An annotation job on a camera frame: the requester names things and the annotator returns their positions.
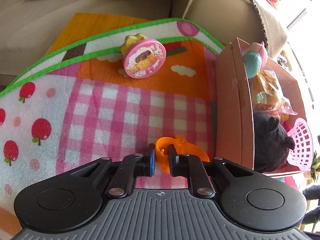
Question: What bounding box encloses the beige sofa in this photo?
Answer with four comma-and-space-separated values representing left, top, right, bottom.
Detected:
1, 0, 287, 86

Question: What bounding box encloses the black plush toy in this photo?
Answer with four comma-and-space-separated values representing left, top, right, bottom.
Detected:
253, 113, 295, 173

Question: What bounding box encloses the orange plastic pumpkin half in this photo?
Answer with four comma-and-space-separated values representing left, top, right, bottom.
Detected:
155, 135, 209, 174

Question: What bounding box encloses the pink plastic strainer toy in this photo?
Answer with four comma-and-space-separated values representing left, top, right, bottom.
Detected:
287, 118, 313, 172

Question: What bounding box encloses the colourful play mat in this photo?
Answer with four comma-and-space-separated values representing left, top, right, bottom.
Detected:
0, 13, 301, 238

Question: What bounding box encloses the pink cardboard box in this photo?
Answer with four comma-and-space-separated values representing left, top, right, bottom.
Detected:
215, 38, 307, 177

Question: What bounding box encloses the packaged bread snack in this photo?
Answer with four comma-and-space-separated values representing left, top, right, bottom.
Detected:
249, 70, 297, 115

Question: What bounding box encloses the pink round cup toy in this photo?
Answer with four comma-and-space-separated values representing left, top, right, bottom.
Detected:
120, 34, 167, 79

